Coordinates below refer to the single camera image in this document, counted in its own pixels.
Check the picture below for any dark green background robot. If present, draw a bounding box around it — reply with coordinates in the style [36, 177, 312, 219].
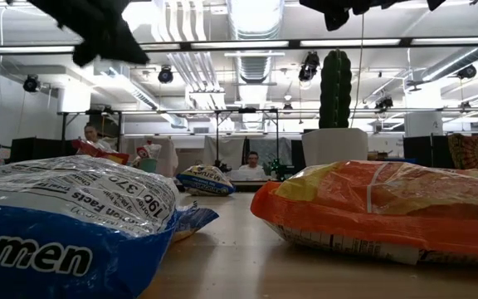
[266, 155, 296, 182]

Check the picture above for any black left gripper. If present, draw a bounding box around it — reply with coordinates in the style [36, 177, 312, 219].
[29, 0, 151, 67]

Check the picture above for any grey cloth cover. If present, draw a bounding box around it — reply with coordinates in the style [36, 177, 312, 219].
[203, 135, 244, 169]

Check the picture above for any person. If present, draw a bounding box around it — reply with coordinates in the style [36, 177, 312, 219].
[238, 150, 267, 172]
[81, 123, 115, 153]

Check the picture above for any black light bar frame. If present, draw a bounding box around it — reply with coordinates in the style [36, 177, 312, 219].
[0, 38, 478, 55]

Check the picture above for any blue ramen packet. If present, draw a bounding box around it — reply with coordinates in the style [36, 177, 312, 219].
[0, 154, 220, 299]
[175, 164, 237, 198]

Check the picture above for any silver ventilation duct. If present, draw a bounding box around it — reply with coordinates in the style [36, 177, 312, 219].
[419, 44, 478, 83]
[226, 0, 285, 132]

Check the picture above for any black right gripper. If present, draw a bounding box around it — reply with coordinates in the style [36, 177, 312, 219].
[299, 0, 389, 32]

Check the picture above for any black aluminium table frame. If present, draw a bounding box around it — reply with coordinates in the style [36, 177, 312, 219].
[232, 180, 280, 194]

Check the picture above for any white column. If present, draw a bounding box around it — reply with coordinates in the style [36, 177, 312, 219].
[403, 110, 444, 138]

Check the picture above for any orange patterned tapestry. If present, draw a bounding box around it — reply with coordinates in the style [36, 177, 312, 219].
[447, 132, 478, 186]

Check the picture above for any black background rig frame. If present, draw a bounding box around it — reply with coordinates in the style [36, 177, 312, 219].
[57, 108, 124, 164]
[212, 106, 282, 167]

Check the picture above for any orange ramen packet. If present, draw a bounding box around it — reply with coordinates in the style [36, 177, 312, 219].
[250, 159, 478, 267]

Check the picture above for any black partition panel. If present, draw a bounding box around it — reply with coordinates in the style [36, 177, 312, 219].
[402, 135, 450, 169]

